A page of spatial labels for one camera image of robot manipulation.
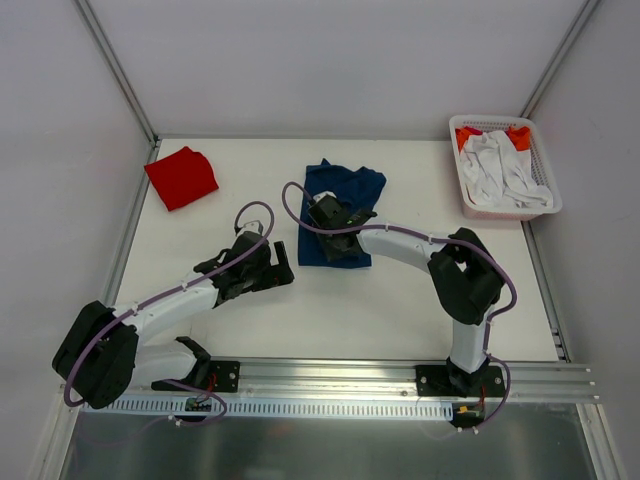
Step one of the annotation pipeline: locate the blue t shirt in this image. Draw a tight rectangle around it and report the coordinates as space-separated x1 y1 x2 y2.
297 159 387 269

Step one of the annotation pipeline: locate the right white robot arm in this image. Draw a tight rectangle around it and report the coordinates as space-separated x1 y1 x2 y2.
307 192 505 397

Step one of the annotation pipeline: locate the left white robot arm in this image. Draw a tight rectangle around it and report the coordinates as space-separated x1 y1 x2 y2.
52 231 294 409

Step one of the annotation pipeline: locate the folded red t shirt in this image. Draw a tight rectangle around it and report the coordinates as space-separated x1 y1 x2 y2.
144 146 219 212

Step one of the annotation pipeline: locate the white t shirt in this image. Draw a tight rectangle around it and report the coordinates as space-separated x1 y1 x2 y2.
459 130 553 209

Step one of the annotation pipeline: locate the white plastic basket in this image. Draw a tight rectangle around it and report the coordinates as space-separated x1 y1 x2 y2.
449 115 562 221

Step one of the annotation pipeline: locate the orange t shirt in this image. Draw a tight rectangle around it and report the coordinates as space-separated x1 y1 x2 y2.
454 126 531 152

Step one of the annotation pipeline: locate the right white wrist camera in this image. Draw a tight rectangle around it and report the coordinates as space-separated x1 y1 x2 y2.
313 191 336 202

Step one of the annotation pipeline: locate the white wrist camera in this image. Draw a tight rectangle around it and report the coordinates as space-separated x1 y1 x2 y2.
234 220 264 236
313 191 336 202

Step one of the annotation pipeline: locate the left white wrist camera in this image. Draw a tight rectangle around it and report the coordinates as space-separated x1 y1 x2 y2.
234 220 264 236

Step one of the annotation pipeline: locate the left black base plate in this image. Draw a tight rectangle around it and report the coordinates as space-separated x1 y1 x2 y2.
151 360 241 393

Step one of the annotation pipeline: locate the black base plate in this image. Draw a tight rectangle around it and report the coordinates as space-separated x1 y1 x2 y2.
414 364 506 398
151 360 241 393

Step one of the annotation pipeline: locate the aluminium mounting rail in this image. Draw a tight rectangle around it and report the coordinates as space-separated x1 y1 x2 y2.
59 355 601 404

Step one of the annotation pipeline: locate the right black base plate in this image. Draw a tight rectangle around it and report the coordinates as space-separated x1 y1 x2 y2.
414 364 506 398

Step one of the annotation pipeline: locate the white slotted cable duct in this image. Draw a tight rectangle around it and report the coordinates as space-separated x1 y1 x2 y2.
100 394 454 422

